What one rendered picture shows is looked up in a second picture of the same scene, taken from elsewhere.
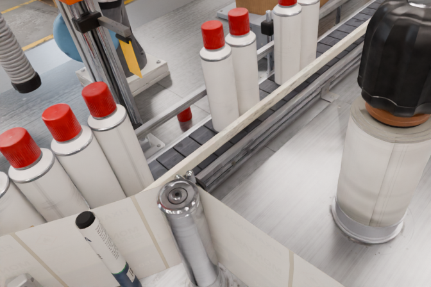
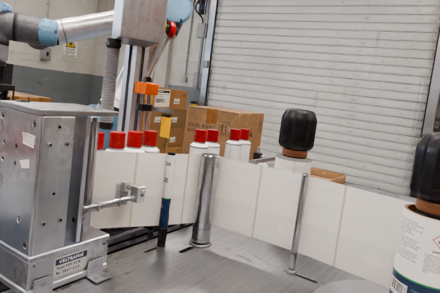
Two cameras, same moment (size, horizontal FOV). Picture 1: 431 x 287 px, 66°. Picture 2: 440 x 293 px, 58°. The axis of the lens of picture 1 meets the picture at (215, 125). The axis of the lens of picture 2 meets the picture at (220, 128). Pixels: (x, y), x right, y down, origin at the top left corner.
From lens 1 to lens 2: 65 cm
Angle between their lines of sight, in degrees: 40
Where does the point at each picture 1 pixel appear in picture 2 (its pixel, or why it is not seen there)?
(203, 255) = (212, 196)
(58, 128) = (137, 138)
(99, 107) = (152, 139)
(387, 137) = (291, 159)
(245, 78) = not seen: hidden behind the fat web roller
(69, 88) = not seen: hidden behind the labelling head
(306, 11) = (243, 148)
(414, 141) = (301, 161)
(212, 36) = (201, 134)
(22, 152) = (122, 139)
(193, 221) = (216, 167)
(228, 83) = not seen: hidden behind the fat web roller
